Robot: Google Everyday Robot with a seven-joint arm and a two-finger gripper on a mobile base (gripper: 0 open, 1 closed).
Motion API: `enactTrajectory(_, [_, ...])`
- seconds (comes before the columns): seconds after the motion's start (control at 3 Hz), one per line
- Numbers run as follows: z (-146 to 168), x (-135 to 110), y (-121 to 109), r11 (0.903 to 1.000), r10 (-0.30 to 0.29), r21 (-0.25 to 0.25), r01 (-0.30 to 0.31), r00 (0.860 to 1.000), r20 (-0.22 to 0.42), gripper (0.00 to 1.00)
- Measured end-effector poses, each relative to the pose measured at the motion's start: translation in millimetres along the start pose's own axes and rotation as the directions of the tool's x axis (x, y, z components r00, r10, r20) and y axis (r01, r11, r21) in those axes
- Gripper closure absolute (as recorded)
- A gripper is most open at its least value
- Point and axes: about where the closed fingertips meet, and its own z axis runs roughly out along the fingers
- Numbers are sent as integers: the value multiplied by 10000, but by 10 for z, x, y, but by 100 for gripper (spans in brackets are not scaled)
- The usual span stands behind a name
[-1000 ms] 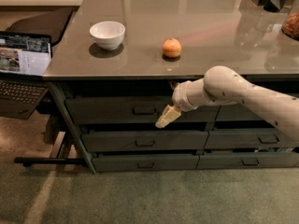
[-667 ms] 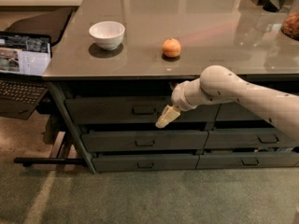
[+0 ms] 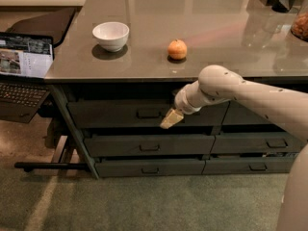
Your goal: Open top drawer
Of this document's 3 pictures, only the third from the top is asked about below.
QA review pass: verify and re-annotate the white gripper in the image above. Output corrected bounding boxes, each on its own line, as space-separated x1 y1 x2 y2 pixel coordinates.
160 84 201 129

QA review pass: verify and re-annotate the grey drawer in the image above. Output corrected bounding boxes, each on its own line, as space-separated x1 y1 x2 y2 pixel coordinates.
84 134 215 157
95 159 205 177
222 101 269 125
203 155 295 175
211 132 304 154
67 99 229 128

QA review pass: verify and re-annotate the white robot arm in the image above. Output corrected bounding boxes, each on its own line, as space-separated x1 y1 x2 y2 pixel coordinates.
161 65 308 231

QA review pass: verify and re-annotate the open black laptop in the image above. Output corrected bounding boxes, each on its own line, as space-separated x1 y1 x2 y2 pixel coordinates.
0 32 54 123

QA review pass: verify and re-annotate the orange round fruit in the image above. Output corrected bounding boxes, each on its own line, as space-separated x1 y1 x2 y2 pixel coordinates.
167 39 187 61

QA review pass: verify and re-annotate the white ceramic bowl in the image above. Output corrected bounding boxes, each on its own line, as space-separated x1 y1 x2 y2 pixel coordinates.
92 22 130 52

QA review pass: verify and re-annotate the glass jar with snacks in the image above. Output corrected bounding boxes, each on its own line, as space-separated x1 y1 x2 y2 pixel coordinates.
291 0 308 41

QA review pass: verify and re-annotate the grey drawer cabinet frame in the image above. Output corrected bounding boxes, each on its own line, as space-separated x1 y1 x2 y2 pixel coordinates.
52 83 300 177

